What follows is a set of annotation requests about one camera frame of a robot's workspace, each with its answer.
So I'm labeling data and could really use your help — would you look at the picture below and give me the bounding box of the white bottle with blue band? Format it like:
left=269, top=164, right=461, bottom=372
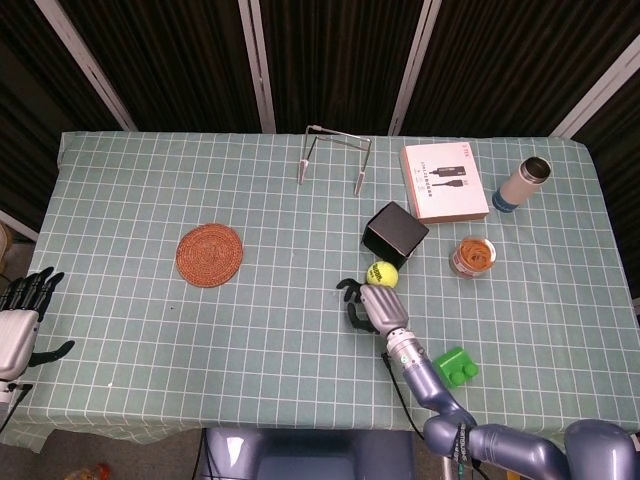
left=491, top=155, right=553, bottom=214

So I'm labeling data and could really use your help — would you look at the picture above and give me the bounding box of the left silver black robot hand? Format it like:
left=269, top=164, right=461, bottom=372
left=0, top=266, right=76, bottom=379

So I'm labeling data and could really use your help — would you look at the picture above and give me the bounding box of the white screen frame post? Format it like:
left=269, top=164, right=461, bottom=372
left=238, top=0, right=277, bottom=134
left=388, top=0, right=441, bottom=135
left=0, top=208, right=41, bottom=242
left=34, top=0, right=139, bottom=132
left=549, top=34, right=640, bottom=139

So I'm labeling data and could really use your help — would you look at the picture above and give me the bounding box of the round woven rattan coaster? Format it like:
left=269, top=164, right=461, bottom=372
left=175, top=223, right=245, bottom=289

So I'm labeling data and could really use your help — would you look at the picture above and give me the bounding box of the blue robot torso base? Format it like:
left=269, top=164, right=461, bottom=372
left=203, top=427, right=417, bottom=480

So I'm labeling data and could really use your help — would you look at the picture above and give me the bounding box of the green checked tablecloth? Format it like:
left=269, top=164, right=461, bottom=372
left=0, top=130, right=640, bottom=446

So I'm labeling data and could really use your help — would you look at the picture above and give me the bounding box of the green toy building block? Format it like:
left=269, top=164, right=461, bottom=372
left=432, top=346, right=482, bottom=389

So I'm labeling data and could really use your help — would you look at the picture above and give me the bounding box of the metal wire stand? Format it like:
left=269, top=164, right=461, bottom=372
left=297, top=124, right=374, bottom=197

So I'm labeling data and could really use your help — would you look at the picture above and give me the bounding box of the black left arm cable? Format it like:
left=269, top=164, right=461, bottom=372
left=0, top=381, right=34, bottom=434

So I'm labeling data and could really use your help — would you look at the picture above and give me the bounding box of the clear jar of rubber bands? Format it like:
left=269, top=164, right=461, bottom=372
left=448, top=235, right=499, bottom=281

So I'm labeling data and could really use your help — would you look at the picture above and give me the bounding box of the yellow tennis ball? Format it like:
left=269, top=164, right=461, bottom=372
left=366, top=260, right=399, bottom=290

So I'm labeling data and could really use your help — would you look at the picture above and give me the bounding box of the black cardboard box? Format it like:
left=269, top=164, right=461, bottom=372
left=362, top=201, right=430, bottom=271

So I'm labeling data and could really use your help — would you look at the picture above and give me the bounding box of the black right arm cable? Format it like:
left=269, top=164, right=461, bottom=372
left=380, top=352, right=426, bottom=441

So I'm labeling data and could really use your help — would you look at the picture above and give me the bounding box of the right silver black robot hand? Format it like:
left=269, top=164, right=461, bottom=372
left=335, top=277, right=410, bottom=336

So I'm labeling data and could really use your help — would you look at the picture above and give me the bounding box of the white flat product box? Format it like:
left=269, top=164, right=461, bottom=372
left=399, top=141, right=490, bottom=225

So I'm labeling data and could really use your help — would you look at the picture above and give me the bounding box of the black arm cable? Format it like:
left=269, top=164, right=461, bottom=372
left=0, top=381, right=34, bottom=434
left=380, top=352, right=426, bottom=441

